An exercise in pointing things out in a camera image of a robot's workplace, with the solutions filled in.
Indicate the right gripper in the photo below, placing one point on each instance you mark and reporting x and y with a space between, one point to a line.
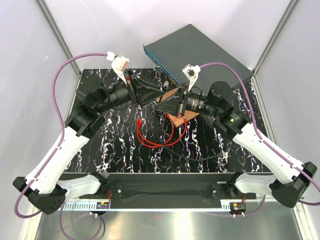
174 105

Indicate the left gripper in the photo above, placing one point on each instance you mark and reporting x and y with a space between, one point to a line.
148 91

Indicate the grey network switch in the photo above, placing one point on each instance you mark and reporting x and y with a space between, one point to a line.
188 45

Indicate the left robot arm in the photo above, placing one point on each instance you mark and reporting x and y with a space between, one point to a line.
42 186

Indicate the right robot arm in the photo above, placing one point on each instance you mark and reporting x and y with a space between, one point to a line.
289 177

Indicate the wooden board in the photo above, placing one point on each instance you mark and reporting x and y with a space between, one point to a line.
213 104

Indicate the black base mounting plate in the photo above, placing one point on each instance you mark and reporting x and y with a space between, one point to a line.
162 191

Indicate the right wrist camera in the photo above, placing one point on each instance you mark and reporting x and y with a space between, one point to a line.
192 73

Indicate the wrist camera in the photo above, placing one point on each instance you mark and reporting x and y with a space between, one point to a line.
118 64
192 73

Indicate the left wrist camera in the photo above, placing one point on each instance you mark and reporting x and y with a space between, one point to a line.
118 64

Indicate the aluminium frame rail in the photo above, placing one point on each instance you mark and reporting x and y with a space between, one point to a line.
51 202

